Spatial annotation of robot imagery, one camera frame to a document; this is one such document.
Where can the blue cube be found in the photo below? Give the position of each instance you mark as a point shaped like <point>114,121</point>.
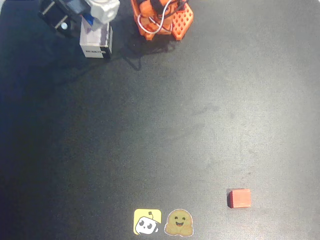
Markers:
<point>89,19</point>

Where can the orange and white robot arm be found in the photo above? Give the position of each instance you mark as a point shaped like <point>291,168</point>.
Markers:
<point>180,22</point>

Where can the white cardboard box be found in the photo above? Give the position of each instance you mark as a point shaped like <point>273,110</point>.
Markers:
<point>95,41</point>

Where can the red cube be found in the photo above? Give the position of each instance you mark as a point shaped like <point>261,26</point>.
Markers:
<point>240,198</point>

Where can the black mat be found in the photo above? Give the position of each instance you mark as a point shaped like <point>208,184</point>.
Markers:
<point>75,150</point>

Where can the yellow robot sticker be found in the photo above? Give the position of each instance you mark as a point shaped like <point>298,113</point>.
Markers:
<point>147,222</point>

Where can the hugging face emoji sticker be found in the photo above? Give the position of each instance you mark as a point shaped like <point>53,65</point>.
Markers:
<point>179,222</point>

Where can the black gripper-mounted camera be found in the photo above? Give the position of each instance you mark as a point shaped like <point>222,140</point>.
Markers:
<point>62,17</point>

